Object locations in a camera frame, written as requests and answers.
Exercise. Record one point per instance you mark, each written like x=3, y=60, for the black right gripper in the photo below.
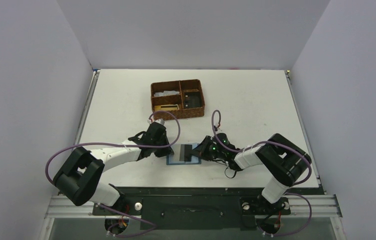
x=202, y=151

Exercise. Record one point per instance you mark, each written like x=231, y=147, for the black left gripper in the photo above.
x=160, y=147

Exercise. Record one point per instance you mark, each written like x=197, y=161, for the black card with stripe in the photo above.
x=185, y=153

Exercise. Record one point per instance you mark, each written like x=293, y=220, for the blue leather card holder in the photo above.
x=178, y=157

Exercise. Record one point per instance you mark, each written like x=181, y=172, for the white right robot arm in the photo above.
x=288, y=164

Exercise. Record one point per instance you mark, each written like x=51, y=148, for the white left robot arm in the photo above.
x=79, y=177

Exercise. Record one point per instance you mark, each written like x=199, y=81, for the gold card in basket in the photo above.
x=166, y=107

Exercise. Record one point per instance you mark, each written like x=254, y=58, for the silver cards in basket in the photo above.
x=166, y=93

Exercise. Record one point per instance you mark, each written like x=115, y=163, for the brown woven divided basket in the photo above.
x=183, y=86

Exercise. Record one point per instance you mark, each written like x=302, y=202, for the black items in basket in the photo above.
x=192, y=100

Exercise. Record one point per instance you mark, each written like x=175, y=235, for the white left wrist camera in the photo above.
x=160, y=121

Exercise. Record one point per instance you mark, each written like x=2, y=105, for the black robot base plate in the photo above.
x=199, y=208

